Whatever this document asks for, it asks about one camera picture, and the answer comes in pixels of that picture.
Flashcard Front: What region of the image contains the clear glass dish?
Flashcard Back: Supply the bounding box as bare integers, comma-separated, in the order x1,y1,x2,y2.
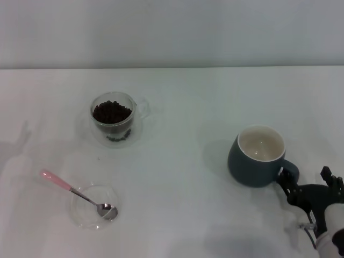
70,184,119,231

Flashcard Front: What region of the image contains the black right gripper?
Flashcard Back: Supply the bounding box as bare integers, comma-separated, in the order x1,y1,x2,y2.
277,166,344,234

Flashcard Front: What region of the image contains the dark coffee bean heap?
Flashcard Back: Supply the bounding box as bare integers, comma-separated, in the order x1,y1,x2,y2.
92,99,133,142

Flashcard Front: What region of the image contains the double-walled glass cup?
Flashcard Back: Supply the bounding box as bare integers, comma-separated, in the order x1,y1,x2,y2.
90,91,152,148

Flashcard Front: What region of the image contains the pink handled metal spoon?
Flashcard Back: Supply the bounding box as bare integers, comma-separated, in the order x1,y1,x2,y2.
39,168,119,221

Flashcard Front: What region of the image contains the dark green ceramic mug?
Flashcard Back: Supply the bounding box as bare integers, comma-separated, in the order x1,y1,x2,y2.
227,124,300,189

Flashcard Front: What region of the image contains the dark right arm cable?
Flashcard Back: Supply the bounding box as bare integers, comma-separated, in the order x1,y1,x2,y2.
305,228,318,250

